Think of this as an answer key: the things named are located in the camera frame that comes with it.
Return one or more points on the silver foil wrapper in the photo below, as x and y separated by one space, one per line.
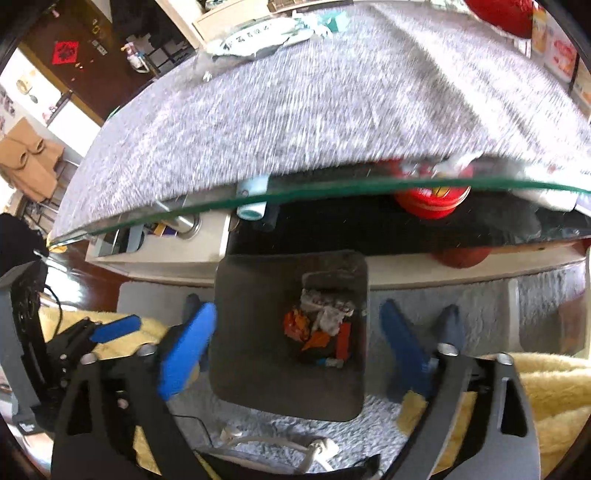
328 319

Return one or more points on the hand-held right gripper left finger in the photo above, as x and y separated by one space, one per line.
184 350

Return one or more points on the red diamond door sticker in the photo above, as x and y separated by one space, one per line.
65 53

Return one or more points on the white spray bottle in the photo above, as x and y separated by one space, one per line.
135 57

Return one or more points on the orange snack wrapper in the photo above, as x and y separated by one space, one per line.
316 341

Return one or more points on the red round tin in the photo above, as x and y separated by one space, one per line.
431 201

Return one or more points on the teal small box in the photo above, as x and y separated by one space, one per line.
337 19

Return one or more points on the red openwork basket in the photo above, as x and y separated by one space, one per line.
498 14

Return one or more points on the black and white snack bag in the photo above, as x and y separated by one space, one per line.
258 39

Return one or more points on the white power strip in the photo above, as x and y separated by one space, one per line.
318 450

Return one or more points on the brown door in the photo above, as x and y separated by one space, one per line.
92 78

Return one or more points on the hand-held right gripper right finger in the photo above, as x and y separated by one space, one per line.
406 346

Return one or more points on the white bottle yellow cap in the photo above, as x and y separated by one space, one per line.
539 30

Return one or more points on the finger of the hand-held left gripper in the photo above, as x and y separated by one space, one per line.
115 328

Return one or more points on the clear printed plastic wrapper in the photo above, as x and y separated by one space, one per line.
328 300

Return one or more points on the orange candy wrapper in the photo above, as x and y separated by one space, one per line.
298 323

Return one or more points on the grey woven table mat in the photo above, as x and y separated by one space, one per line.
300 115

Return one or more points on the black trash bin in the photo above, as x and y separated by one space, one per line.
249 346

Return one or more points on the beige TV cabinet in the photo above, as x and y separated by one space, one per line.
221 16

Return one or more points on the yellow fuzzy blanket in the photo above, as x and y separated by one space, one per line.
554 397

